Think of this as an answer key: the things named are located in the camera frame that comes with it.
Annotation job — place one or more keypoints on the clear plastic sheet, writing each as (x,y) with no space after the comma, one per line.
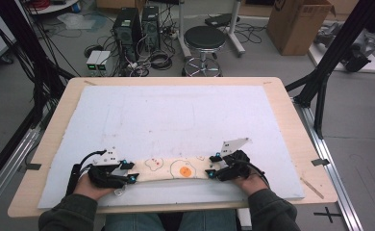
(76,20)

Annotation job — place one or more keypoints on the person's right leg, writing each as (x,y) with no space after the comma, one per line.
(208,221)

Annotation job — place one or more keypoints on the white power supply box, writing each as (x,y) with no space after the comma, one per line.
(104,59)
(92,59)

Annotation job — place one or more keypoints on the slim black computer tower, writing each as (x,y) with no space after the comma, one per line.
(151,27)

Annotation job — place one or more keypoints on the black tape piece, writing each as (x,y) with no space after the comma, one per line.
(320,162)
(33,166)

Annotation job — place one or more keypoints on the person's leg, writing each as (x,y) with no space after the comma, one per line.
(208,221)
(132,223)

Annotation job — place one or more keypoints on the thin wooden stick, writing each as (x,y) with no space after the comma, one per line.
(312,188)

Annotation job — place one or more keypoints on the cardboard box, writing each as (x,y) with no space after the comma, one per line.
(297,29)

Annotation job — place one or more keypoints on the person's right hand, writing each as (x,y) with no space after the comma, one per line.
(251,185)

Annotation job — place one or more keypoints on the white stand leg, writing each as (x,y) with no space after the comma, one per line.
(235,29)
(182,29)

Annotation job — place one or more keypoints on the grey machine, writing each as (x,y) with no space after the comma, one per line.
(358,51)

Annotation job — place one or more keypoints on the cream cloth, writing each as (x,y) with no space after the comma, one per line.
(169,170)

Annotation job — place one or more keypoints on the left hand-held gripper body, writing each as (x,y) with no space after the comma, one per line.
(107,176)

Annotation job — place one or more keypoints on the white board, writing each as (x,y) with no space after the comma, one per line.
(374,65)

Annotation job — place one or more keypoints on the black metal frame strut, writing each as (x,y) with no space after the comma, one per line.
(336,48)

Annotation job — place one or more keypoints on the aluminium rail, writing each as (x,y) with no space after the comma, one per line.
(333,173)
(12,160)

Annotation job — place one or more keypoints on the white round table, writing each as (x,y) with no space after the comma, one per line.
(54,7)

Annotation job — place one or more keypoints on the wooden table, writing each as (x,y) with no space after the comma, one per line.
(294,128)

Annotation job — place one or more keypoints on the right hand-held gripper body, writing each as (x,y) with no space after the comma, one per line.
(237,166)

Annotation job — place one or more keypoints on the white table leg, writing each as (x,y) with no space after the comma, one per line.
(244,218)

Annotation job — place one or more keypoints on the black round stool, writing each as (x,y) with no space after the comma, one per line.
(204,37)

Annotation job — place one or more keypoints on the person's left hand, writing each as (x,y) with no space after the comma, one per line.
(89,191)

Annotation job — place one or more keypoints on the black flat device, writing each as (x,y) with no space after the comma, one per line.
(219,20)

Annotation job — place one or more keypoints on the large black computer tower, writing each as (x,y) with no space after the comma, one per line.
(126,32)

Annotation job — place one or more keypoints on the white foam mat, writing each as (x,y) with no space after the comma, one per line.
(176,122)

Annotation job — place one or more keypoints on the black tape cross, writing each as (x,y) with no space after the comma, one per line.
(327,214)

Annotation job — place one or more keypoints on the person's left leg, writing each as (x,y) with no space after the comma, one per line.
(132,223)

